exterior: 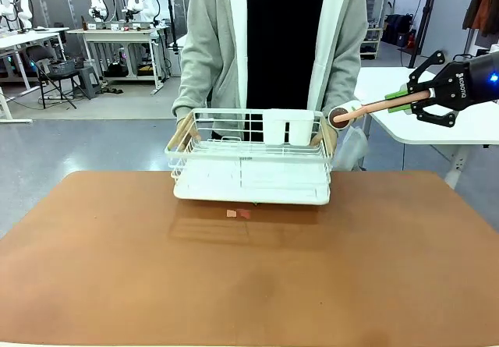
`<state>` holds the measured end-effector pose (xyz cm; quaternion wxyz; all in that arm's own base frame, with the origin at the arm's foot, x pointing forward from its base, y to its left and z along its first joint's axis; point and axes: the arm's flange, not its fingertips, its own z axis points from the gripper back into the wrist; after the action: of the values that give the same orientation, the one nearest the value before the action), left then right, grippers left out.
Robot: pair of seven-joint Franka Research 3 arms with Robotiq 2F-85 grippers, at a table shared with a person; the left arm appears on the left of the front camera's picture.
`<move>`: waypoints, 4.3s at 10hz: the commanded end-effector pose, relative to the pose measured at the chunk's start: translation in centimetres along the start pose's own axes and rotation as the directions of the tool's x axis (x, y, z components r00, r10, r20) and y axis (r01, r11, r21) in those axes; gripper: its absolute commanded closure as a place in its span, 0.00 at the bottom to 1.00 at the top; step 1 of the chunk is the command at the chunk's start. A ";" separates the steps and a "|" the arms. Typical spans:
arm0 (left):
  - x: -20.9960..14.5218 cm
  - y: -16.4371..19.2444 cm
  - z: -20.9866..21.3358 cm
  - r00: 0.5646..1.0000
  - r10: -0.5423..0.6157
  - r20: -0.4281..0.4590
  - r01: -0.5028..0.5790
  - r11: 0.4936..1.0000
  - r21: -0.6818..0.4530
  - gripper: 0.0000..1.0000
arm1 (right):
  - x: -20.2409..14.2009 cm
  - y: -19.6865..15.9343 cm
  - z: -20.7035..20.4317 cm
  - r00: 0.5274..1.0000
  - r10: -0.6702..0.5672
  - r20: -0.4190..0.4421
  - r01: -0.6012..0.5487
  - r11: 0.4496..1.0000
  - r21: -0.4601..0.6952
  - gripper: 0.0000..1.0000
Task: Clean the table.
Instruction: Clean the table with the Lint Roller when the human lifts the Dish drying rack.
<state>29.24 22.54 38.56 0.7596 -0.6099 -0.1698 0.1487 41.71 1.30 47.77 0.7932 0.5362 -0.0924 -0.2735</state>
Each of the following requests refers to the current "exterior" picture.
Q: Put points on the pale storage shelf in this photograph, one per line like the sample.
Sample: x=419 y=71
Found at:
x=372 y=31

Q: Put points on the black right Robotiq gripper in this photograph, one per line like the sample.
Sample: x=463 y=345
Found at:
x=454 y=86

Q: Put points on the dark basket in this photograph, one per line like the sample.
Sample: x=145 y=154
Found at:
x=62 y=67

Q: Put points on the person's right hand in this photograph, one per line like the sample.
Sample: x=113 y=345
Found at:
x=193 y=132

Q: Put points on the white workbench with boxes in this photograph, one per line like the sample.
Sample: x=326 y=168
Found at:
x=117 y=35

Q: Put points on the white plastic drain tray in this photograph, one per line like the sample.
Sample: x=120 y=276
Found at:
x=253 y=189

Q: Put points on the red paper scrap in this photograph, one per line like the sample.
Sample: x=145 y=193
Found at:
x=245 y=213

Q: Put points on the black folding chair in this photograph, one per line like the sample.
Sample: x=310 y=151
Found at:
x=48 y=72

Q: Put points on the large white side table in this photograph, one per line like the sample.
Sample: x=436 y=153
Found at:
x=448 y=128

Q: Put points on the clear plastic bag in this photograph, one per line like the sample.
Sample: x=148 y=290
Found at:
x=352 y=148

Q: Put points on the person's left forearm grey sleeve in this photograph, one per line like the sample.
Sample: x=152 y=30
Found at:
x=339 y=78

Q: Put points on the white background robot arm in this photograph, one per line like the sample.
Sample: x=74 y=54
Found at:
x=144 y=4
x=96 y=2
x=15 y=8

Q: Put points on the black slanted stand pole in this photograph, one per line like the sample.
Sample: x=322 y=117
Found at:
x=423 y=19

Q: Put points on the white plastic cutlery holder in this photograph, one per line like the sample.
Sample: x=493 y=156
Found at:
x=288 y=128

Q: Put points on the person's right forearm grey sleeve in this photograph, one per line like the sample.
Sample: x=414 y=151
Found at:
x=199 y=86

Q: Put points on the hanging brown clothes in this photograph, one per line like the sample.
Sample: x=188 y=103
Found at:
x=483 y=8

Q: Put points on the person's torso grey hoodie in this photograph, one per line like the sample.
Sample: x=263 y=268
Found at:
x=282 y=39

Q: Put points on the black tripod stand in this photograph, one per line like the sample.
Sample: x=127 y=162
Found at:
x=170 y=11

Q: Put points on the red fire extinguisher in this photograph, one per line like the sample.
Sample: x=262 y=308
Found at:
x=411 y=40

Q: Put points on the pink paper scrap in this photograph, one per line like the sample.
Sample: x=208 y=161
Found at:
x=231 y=213

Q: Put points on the grey plastic stool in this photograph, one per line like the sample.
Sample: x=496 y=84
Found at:
x=87 y=82

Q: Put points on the person's left hand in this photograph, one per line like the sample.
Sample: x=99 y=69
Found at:
x=317 y=138

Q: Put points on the black bags pile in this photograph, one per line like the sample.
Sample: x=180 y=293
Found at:
x=397 y=29

